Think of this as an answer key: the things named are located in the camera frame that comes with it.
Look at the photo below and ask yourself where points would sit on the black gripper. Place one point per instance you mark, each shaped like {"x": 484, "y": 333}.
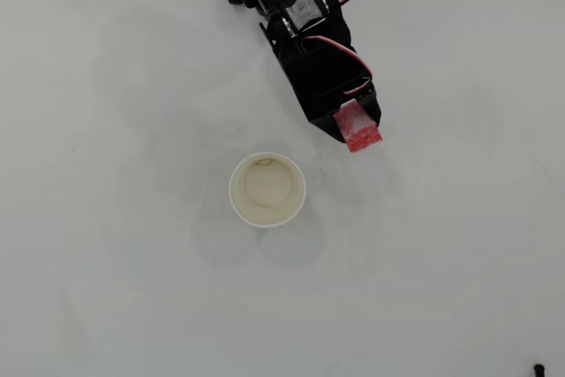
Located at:
{"x": 328, "y": 105}

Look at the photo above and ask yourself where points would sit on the red foam cube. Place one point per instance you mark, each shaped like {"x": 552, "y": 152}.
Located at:
{"x": 359, "y": 130}

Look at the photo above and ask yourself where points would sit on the tan paper cup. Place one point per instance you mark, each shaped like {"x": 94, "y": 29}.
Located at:
{"x": 267, "y": 205}

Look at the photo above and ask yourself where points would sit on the black stand tip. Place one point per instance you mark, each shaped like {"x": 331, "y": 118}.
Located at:
{"x": 539, "y": 370}

